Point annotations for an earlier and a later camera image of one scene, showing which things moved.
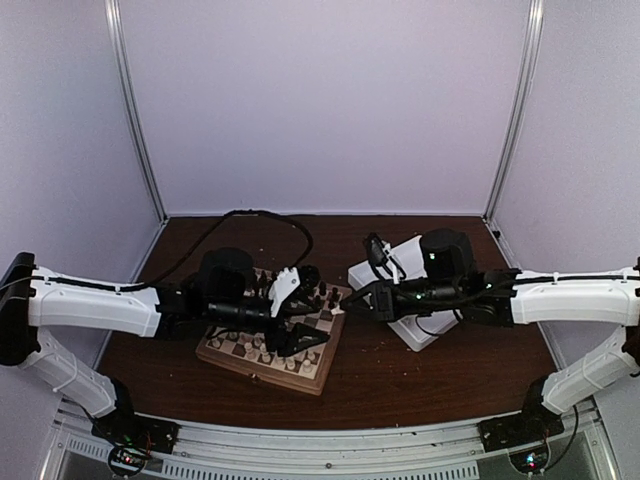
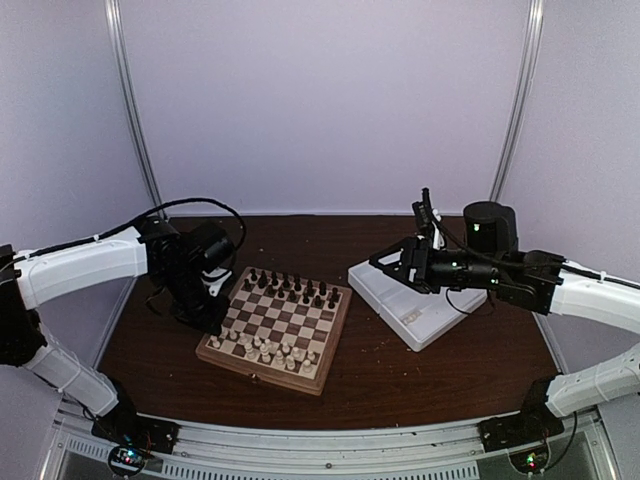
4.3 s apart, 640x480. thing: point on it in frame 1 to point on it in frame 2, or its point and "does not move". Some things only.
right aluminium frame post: (536, 21) does not move
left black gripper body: (276, 338) to (191, 306)
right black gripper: (382, 300) to (414, 252)
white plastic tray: (409, 264) does not move
